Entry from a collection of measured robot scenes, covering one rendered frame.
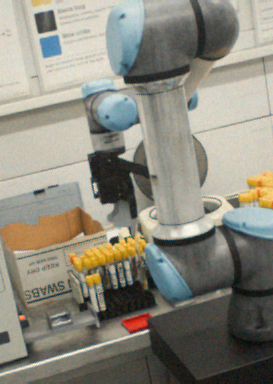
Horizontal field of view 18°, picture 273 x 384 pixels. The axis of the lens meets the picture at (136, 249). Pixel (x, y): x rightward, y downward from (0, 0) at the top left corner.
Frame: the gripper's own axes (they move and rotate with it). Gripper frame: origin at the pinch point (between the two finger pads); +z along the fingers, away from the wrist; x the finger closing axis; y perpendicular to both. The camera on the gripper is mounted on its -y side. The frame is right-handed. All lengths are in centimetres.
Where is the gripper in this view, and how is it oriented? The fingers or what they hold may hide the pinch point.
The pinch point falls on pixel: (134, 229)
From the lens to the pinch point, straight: 205.3
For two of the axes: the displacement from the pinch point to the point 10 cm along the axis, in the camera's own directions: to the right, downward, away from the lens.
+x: 3.1, 2.5, -9.2
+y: -9.4, 2.6, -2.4
